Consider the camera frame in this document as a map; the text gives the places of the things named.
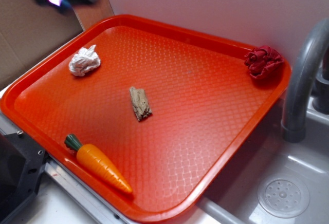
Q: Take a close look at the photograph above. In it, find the grey toy faucet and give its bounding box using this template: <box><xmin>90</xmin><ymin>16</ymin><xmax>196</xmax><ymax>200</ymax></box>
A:
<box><xmin>281</xmin><ymin>18</ymin><xmax>328</xmax><ymax>143</ymax></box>

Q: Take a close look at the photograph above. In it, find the brown cardboard panel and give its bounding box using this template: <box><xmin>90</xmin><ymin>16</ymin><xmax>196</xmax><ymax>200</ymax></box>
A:
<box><xmin>1</xmin><ymin>0</ymin><xmax>82</xmax><ymax>88</ymax></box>

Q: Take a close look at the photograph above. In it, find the small wood piece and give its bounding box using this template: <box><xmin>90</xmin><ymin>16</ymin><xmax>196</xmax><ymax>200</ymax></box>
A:
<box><xmin>129</xmin><ymin>86</ymin><xmax>152</xmax><ymax>121</ymax></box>

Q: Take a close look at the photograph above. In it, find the grey toy sink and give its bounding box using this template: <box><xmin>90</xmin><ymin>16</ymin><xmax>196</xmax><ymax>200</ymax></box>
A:
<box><xmin>197</xmin><ymin>104</ymin><xmax>328</xmax><ymax>223</ymax></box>

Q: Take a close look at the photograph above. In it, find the crumpled white paper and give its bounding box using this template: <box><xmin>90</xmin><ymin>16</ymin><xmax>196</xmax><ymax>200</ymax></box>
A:
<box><xmin>68</xmin><ymin>45</ymin><xmax>101</xmax><ymax>77</ymax></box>

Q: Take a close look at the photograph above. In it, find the orange plastic tray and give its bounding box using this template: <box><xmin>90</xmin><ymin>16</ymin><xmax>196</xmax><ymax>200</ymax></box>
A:
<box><xmin>1</xmin><ymin>15</ymin><xmax>291</xmax><ymax>223</ymax></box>

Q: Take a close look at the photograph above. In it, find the orange plastic carrot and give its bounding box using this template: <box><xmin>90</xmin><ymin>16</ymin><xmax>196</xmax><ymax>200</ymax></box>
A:
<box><xmin>64</xmin><ymin>134</ymin><xmax>133</xmax><ymax>194</ymax></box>

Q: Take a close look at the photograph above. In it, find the dark faucet knob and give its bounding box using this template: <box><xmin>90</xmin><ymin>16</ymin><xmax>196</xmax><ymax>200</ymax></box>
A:
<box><xmin>313</xmin><ymin>50</ymin><xmax>328</xmax><ymax>115</ymax></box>

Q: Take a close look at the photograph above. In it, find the red cloth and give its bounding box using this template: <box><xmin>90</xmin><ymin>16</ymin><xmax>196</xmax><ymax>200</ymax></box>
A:
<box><xmin>244</xmin><ymin>45</ymin><xmax>284</xmax><ymax>80</ymax></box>

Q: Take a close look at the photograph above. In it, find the black metal bracket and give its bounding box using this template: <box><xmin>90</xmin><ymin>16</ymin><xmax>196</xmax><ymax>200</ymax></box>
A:
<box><xmin>1</xmin><ymin>130</ymin><xmax>48</xmax><ymax>223</ymax></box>

